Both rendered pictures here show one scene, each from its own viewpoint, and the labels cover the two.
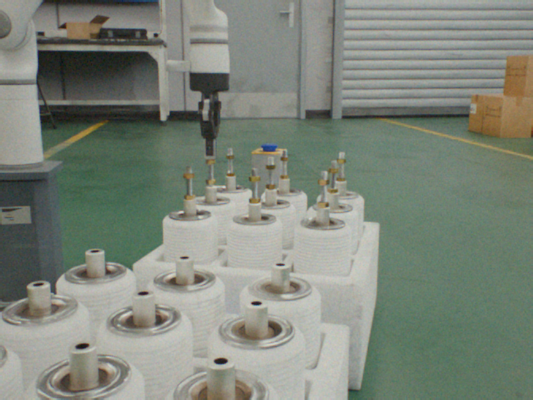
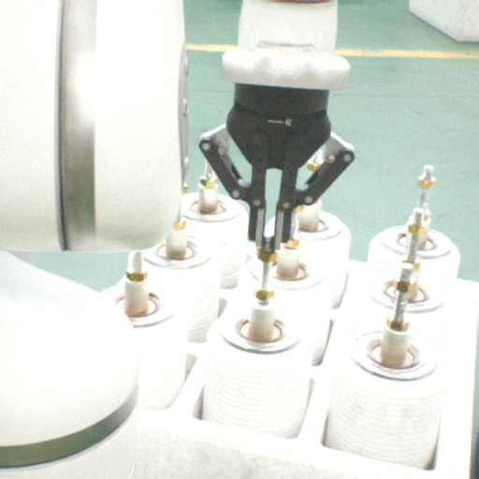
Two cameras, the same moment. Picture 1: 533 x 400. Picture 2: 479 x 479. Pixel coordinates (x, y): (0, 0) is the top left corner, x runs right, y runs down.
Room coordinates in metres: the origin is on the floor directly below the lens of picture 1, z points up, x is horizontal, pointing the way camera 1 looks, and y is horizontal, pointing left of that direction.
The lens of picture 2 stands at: (1.16, 0.83, 0.70)
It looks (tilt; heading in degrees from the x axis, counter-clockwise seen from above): 26 degrees down; 268
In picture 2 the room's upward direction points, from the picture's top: 4 degrees clockwise
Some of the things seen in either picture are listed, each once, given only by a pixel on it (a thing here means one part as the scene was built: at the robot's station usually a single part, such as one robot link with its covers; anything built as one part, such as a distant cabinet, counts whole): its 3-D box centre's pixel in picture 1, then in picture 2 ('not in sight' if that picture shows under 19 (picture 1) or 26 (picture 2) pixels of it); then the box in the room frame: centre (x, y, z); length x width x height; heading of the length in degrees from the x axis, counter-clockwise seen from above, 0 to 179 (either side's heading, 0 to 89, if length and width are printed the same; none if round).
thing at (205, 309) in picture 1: (186, 350); not in sight; (0.67, 0.10, 0.16); 0.10 x 0.10 x 0.18
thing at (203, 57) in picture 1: (199, 55); (288, 26); (1.12, 0.12, 0.53); 0.11 x 0.09 x 0.06; 87
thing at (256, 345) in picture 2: (211, 201); (260, 330); (1.11, 0.10, 0.25); 0.08 x 0.08 x 0.01
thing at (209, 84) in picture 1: (209, 94); (280, 111); (1.12, 0.10, 0.46); 0.08 x 0.08 x 0.09
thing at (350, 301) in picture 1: (270, 284); (273, 403); (1.09, -0.01, 0.09); 0.39 x 0.39 x 0.18; 76
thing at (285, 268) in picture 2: (270, 198); (288, 260); (1.09, -0.01, 0.26); 0.02 x 0.02 x 0.03
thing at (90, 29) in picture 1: (84, 28); not in sight; (5.72, 1.68, 0.87); 0.40 x 0.30 x 0.23; 83
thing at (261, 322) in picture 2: (211, 194); (261, 318); (1.12, 0.10, 0.26); 0.02 x 0.02 x 0.03
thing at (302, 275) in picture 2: (270, 204); (286, 271); (1.09, -0.01, 0.25); 0.08 x 0.08 x 0.01
